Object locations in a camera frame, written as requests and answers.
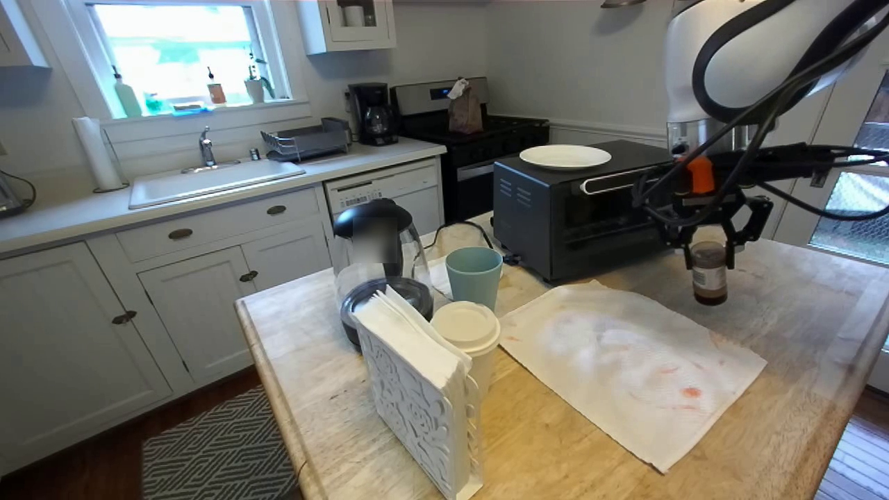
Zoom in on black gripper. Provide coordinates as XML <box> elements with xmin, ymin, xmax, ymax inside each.
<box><xmin>660</xmin><ymin>178</ymin><xmax>775</xmax><ymax>275</ymax></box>

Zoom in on white stained towel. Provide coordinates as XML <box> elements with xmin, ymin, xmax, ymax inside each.
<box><xmin>498</xmin><ymin>277</ymin><xmax>768</xmax><ymax>475</ymax></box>

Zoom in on white spray bottle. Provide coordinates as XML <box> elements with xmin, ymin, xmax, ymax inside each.
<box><xmin>242</xmin><ymin>50</ymin><xmax>277</xmax><ymax>104</ymax></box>

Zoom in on small brown bottle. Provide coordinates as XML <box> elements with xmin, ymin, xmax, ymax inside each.
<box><xmin>202</xmin><ymin>63</ymin><xmax>228</xmax><ymax>109</ymax></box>

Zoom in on green soap bottle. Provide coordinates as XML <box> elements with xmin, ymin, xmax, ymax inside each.
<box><xmin>107</xmin><ymin>63</ymin><xmax>143</xmax><ymax>121</ymax></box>

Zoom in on paper towel roll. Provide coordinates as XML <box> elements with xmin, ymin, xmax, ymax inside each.
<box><xmin>70</xmin><ymin>113</ymin><xmax>128</xmax><ymax>193</ymax></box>

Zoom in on orange clip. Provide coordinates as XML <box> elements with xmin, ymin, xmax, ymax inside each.
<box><xmin>686</xmin><ymin>152</ymin><xmax>720</xmax><ymax>200</ymax></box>

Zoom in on glass door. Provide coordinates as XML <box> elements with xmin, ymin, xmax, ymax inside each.
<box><xmin>807</xmin><ymin>66</ymin><xmax>889</xmax><ymax>271</ymax></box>

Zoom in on black toaster oven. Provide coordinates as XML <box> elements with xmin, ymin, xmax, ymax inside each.
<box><xmin>489</xmin><ymin>136</ymin><xmax>692</xmax><ymax>286</ymax></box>

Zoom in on white plate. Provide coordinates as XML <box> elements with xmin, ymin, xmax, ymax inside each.
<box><xmin>517</xmin><ymin>142</ymin><xmax>616</xmax><ymax>171</ymax></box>

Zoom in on teal cup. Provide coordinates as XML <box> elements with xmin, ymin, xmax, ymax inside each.
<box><xmin>445</xmin><ymin>243</ymin><xmax>505</xmax><ymax>313</ymax></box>

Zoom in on black kitchen stove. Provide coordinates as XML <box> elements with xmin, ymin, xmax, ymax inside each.
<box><xmin>391</xmin><ymin>74</ymin><xmax>553</xmax><ymax>228</ymax></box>

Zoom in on white lidded cup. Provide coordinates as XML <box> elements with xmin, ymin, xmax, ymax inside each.
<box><xmin>430</xmin><ymin>299</ymin><xmax>502</xmax><ymax>399</ymax></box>

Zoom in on brown paper bag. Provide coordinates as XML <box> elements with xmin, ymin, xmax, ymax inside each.
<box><xmin>445</xmin><ymin>74</ymin><xmax>486</xmax><ymax>136</ymax></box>

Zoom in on white napkin stack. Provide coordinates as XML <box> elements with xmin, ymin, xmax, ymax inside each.
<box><xmin>353</xmin><ymin>286</ymin><xmax>473</xmax><ymax>391</ymax></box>

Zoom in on white dishwasher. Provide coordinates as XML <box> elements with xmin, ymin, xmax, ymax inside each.
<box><xmin>323</xmin><ymin>156</ymin><xmax>450</xmax><ymax>271</ymax></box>

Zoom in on glass kettle with black lid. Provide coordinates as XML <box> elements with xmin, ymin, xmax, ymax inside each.
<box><xmin>331</xmin><ymin>198</ymin><xmax>438</xmax><ymax>356</ymax></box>

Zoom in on white patterned napkin holder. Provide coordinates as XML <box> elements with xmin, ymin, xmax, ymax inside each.
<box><xmin>356</xmin><ymin>323</ymin><xmax>484</xmax><ymax>500</ymax></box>

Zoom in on black coffee maker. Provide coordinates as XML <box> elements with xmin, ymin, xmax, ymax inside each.
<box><xmin>345</xmin><ymin>81</ymin><xmax>400</xmax><ymax>149</ymax></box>

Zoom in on grey dish rack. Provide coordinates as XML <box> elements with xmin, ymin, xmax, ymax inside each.
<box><xmin>259</xmin><ymin>116</ymin><xmax>356</xmax><ymax>163</ymax></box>

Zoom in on white kitchen sink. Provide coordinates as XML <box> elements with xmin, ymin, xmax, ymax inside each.
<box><xmin>125</xmin><ymin>157</ymin><xmax>307</xmax><ymax>210</ymax></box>

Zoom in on chrome faucet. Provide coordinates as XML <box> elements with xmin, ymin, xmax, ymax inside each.
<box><xmin>193</xmin><ymin>125</ymin><xmax>220</xmax><ymax>168</ymax></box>

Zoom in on grey patterned rug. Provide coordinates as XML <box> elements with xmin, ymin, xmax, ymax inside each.
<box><xmin>138</xmin><ymin>386</ymin><xmax>306</xmax><ymax>500</ymax></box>

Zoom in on blue sponge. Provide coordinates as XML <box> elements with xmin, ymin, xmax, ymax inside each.
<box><xmin>170</xmin><ymin>98</ymin><xmax>213</xmax><ymax>120</ymax></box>

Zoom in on white framed window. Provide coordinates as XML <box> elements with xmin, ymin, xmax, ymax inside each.
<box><xmin>54</xmin><ymin>0</ymin><xmax>313</xmax><ymax>128</ymax></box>

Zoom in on white base cabinets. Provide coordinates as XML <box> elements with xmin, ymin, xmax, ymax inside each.
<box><xmin>0</xmin><ymin>184</ymin><xmax>335</xmax><ymax>481</ymax></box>

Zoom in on white kitchen countertop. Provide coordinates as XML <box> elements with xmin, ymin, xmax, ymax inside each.
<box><xmin>0</xmin><ymin>136</ymin><xmax>450</xmax><ymax>260</ymax></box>

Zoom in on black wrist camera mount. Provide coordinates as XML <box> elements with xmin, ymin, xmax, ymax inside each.
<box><xmin>720</xmin><ymin>142</ymin><xmax>837</xmax><ymax>188</ymax></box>

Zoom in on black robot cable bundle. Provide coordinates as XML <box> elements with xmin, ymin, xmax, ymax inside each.
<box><xmin>636</xmin><ymin>0</ymin><xmax>889</xmax><ymax>225</ymax></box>

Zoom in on white wall cabinet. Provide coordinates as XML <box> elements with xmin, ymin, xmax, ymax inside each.
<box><xmin>293</xmin><ymin>0</ymin><xmax>400</xmax><ymax>59</ymax></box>

